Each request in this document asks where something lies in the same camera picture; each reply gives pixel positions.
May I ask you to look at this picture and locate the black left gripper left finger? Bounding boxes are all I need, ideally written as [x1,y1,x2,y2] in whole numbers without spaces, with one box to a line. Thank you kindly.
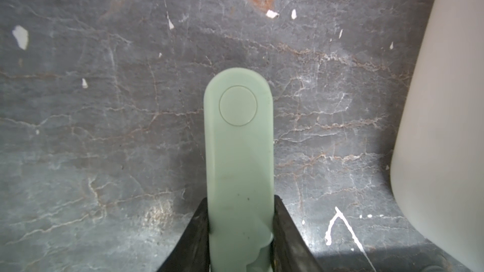
[157,198,210,272]

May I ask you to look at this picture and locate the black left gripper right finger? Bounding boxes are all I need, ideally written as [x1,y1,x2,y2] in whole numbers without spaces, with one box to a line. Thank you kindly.
[271,195,323,272]

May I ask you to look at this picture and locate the light green pliers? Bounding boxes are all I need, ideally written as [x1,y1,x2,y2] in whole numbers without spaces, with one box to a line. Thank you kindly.
[204,67,274,271]

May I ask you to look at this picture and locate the white storage box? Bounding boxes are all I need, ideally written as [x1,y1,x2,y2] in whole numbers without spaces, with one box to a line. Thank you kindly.
[390,0,483,271]

